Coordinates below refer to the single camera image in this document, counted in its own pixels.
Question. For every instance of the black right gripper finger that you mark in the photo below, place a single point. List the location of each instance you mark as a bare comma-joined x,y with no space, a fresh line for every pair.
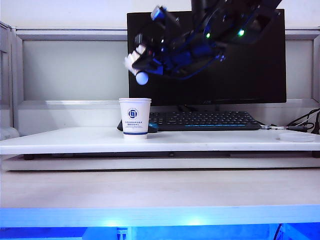
150,41
146,63

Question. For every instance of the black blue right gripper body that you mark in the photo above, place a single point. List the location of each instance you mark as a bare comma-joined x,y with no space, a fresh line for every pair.
178,53

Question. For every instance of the white feather shuttlecock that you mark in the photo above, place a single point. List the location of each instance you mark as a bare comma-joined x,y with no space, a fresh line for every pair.
141,78

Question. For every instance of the black blue right robot arm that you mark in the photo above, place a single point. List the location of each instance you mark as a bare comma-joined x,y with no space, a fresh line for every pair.
225,20

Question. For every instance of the white paper cup blue logo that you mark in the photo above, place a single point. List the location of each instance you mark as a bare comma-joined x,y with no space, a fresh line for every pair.
135,117

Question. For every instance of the grey cubicle partition panel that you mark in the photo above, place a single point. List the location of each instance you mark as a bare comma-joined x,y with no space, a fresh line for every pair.
75,70

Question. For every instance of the black keyboard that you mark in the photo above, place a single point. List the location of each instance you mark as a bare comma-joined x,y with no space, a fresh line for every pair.
212,120

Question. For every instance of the black computer monitor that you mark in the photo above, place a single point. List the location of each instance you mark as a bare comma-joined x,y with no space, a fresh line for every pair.
250,82

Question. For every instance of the white raised desk board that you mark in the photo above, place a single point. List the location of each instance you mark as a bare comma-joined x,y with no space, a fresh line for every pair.
75,142

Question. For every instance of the clear pen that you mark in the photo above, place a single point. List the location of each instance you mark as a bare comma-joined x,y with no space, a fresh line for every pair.
275,127

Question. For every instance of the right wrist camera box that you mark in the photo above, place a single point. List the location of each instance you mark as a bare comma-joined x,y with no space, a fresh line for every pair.
158,13

